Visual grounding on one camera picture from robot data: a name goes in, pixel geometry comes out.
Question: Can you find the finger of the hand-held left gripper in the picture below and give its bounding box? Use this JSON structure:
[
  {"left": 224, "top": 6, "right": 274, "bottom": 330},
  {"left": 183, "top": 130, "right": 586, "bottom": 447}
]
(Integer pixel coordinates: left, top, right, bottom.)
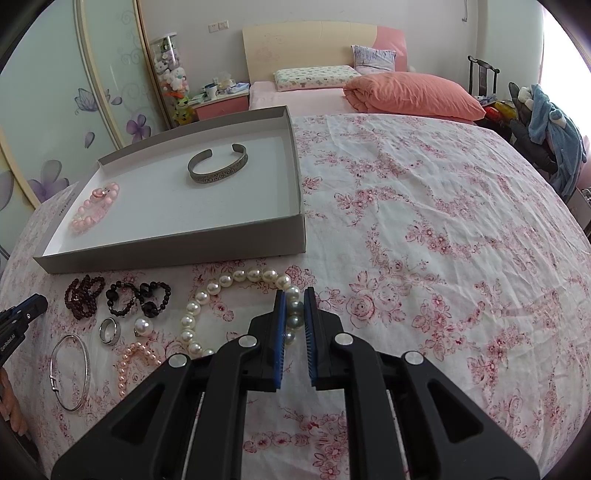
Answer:
[{"left": 0, "top": 295, "right": 49, "bottom": 365}]

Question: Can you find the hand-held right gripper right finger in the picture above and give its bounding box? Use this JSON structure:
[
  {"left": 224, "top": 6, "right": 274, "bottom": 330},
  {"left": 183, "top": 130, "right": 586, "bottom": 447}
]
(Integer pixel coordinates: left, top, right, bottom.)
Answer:
[{"left": 305, "top": 287, "right": 541, "bottom": 480}]

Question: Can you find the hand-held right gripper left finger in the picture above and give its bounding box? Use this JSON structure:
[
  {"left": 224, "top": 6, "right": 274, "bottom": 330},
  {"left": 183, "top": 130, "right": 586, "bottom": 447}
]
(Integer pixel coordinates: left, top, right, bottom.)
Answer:
[{"left": 51, "top": 290, "right": 287, "bottom": 480}]

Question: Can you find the black bead bracelet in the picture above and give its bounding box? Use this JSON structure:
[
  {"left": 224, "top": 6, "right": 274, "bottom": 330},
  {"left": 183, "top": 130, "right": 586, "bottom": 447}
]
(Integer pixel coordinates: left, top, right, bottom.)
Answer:
[{"left": 105, "top": 281, "right": 172, "bottom": 319}]

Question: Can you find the white pearl necklace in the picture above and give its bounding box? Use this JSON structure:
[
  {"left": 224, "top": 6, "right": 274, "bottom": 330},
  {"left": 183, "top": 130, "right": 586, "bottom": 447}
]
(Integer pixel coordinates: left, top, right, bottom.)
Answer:
[{"left": 179, "top": 268, "right": 305, "bottom": 358}]

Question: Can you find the grey cardboard tray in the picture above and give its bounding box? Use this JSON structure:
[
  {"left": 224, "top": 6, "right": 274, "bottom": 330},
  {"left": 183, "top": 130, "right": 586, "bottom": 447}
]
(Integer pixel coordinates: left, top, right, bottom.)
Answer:
[{"left": 32, "top": 105, "right": 308, "bottom": 275}]

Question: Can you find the person's left hand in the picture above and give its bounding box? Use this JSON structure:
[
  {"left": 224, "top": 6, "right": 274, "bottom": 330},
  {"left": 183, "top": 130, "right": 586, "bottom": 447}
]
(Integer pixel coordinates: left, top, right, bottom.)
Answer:
[{"left": 0, "top": 369, "right": 29, "bottom": 437}]

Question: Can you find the thin silver bangle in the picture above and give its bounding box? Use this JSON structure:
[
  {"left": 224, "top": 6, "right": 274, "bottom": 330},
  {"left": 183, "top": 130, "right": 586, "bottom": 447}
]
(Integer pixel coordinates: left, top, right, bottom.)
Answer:
[{"left": 49, "top": 334, "right": 92, "bottom": 412}]

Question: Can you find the floral glass wardrobe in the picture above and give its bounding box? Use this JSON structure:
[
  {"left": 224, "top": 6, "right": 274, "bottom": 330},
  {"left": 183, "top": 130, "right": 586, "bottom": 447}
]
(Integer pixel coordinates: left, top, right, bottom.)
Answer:
[{"left": 0, "top": 0, "right": 176, "bottom": 259}]

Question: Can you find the pink and cream nightstand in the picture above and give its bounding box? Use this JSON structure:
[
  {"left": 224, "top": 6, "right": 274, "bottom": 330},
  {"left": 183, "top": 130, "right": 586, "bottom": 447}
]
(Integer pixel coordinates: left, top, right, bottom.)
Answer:
[{"left": 191, "top": 90, "right": 251, "bottom": 123}]

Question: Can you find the pink bed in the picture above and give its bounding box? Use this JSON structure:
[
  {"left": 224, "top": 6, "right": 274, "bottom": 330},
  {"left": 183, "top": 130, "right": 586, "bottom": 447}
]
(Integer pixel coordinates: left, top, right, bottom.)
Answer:
[{"left": 249, "top": 80, "right": 352, "bottom": 116}]

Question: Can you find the green plush toy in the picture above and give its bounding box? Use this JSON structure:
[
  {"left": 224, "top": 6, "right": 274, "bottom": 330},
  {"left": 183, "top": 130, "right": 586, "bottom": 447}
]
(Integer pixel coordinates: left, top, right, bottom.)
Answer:
[{"left": 174, "top": 92, "right": 192, "bottom": 126}]

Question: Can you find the printed white pillow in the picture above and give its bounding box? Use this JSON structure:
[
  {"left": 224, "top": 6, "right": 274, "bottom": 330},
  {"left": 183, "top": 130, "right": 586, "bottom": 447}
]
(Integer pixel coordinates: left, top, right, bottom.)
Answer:
[{"left": 273, "top": 65, "right": 362, "bottom": 92}]

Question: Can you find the clear tube of plush toys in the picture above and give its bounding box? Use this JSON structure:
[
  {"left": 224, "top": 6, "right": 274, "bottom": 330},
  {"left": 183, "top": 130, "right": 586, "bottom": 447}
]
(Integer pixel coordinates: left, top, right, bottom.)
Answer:
[{"left": 150, "top": 33, "right": 192, "bottom": 127}]

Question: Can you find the folded pink duvet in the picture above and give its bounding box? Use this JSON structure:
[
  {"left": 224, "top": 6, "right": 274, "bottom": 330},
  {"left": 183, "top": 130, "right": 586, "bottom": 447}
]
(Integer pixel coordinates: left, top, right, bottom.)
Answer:
[{"left": 344, "top": 71, "right": 486, "bottom": 123}]

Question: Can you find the purple patterned pillow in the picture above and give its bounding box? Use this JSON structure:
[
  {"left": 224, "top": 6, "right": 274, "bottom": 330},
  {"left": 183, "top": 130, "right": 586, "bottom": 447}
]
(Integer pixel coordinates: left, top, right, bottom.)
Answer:
[{"left": 351, "top": 45, "right": 397, "bottom": 75}]

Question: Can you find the cream and pink headboard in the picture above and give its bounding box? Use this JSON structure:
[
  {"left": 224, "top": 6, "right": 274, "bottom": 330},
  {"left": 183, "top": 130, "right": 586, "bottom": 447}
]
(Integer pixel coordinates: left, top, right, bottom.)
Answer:
[{"left": 242, "top": 21, "right": 409, "bottom": 84}]

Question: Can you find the red and yellow toy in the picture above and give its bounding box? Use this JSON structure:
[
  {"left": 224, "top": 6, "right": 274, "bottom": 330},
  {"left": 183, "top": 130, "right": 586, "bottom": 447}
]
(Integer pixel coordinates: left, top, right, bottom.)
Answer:
[{"left": 485, "top": 99, "right": 513, "bottom": 121}]

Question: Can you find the black office chair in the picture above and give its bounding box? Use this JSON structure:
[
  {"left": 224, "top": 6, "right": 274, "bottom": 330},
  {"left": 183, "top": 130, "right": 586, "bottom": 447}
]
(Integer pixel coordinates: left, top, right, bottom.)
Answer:
[{"left": 508, "top": 82, "right": 559, "bottom": 171}]

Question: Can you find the blue garment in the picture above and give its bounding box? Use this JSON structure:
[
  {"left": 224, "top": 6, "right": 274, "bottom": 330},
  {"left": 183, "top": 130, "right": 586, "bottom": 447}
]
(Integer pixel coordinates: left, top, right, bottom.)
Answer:
[{"left": 526, "top": 84, "right": 587, "bottom": 199}]

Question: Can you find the dark wooden chair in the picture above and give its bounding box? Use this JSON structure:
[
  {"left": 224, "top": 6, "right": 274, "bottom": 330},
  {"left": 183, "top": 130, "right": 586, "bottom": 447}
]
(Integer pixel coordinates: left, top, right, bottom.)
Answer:
[{"left": 467, "top": 55, "right": 500, "bottom": 100}]

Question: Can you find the dark red bead bracelet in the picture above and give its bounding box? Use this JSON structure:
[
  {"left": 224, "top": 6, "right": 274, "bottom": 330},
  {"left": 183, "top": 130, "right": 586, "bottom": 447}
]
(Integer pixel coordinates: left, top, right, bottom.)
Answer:
[{"left": 65, "top": 274, "right": 106, "bottom": 320}]

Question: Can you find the silver ring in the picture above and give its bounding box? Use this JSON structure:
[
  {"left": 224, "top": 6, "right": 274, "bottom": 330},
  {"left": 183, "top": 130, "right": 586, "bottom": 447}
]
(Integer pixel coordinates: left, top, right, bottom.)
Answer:
[{"left": 98, "top": 318, "right": 122, "bottom": 346}]

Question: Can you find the pink bead bracelet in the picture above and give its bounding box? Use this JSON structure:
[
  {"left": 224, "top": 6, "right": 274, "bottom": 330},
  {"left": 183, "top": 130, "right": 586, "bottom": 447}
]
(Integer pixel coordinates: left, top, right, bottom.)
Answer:
[{"left": 69, "top": 181, "right": 121, "bottom": 237}]

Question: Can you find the pink pearl bracelet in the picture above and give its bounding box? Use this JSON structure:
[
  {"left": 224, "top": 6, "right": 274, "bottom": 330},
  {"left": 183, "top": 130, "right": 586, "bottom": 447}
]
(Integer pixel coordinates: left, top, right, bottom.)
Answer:
[{"left": 116, "top": 342, "right": 162, "bottom": 398}]

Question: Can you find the silver cuff bracelet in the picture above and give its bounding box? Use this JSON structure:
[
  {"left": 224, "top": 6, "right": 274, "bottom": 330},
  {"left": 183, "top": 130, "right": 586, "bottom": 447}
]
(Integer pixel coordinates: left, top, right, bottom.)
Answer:
[{"left": 187, "top": 144, "right": 250, "bottom": 185}]

